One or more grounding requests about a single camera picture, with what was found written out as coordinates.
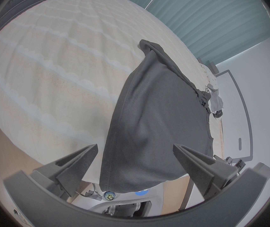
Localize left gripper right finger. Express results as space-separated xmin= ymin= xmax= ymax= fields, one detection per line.
xmin=173 ymin=143 xmax=239 ymax=196

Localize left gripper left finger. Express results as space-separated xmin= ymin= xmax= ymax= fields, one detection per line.
xmin=31 ymin=144 xmax=99 ymax=197

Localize black T-shirt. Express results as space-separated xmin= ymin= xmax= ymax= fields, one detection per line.
xmin=99 ymin=39 xmax=215 ymax=194

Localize pile of clothes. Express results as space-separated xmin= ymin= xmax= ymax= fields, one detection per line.
xmin=205 ymin=84 xmax=225 ymax=119

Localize bed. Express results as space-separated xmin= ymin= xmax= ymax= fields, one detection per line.
xmin=0 ymin=0 xmax=254 ymax=211

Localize white printed pillow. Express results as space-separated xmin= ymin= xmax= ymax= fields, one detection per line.
xmin=200 ymin=64 xmax=219 ymax=92

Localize grey bedside table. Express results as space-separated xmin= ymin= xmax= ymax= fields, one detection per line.
xmin=197 ymin=58 xmax=218 ymax=75

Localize black chest of drawers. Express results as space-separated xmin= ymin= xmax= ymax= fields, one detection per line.
xmin=0 ymin=0 xmax=49 ymax=42

